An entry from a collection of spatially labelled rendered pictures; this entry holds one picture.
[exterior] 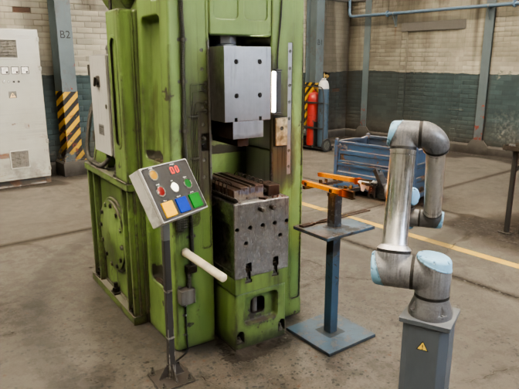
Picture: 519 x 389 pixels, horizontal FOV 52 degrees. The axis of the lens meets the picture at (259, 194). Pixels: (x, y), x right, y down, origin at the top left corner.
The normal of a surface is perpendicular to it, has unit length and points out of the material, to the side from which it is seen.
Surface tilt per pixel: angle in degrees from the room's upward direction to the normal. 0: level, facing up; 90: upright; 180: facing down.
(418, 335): 90
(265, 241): 90
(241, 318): 90
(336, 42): 90
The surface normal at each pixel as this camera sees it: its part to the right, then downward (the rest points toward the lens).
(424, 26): -0.77, 0.15
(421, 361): -0.51, 0.21
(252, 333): 0.55, 0.20
